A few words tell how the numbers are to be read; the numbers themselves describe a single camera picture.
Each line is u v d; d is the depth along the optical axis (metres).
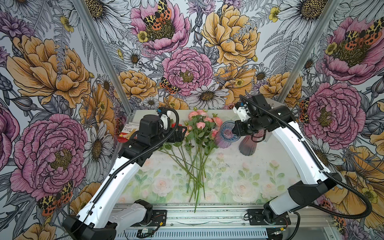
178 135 0.62
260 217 0.73
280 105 1.08
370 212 0.38
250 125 0.58
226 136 0.70
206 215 0.77
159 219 0.74
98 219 0.37
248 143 0.90
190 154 0.97
